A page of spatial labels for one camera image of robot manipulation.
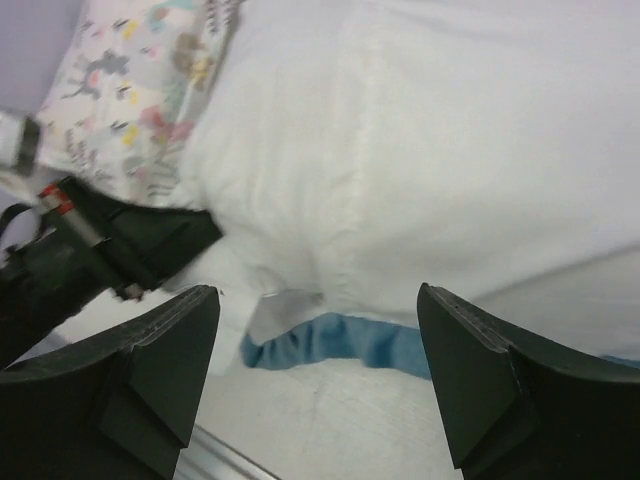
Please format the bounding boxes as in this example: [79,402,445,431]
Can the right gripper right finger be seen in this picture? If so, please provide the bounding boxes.
[417,284,639,479]

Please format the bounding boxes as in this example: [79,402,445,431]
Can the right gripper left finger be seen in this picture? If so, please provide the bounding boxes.
[1,286,220,480]

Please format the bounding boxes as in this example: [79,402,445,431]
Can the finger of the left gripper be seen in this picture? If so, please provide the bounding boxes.
[59,178,223,300]

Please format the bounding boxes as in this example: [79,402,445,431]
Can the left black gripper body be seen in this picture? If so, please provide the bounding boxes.
[1,214,109,369]

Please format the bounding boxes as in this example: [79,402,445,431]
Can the blue white plush pillowcase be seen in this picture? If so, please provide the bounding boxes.
[240,313,431,381]

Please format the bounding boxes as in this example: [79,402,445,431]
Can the animal print white pillow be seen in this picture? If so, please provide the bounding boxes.
[37,1,240,208]

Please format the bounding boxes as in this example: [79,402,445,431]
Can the aluminium mounting rail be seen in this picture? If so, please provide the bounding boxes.
[174,426,279,480]

